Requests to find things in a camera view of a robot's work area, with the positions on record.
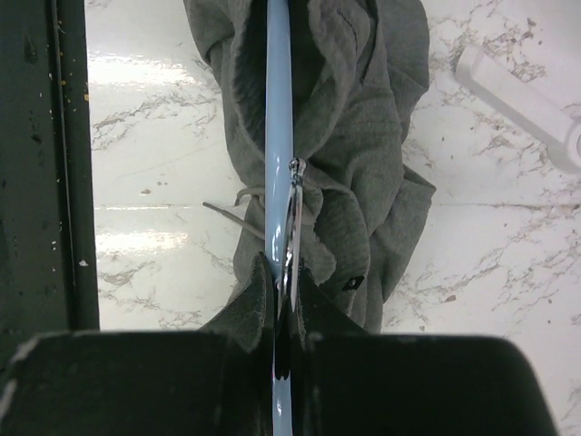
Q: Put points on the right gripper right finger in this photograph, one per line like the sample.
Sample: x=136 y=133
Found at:
x=346 y=381

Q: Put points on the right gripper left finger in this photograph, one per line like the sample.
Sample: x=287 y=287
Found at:
x=212 y=381

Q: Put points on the light blue hanger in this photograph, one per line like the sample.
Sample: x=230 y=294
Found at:
x=283 y=207

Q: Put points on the grey shorts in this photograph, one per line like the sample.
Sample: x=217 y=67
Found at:
x=358 y=70

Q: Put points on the metal clothes rack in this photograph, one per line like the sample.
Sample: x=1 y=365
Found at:
x=522 y=105

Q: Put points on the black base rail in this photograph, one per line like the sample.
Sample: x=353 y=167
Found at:
x=48 y=257

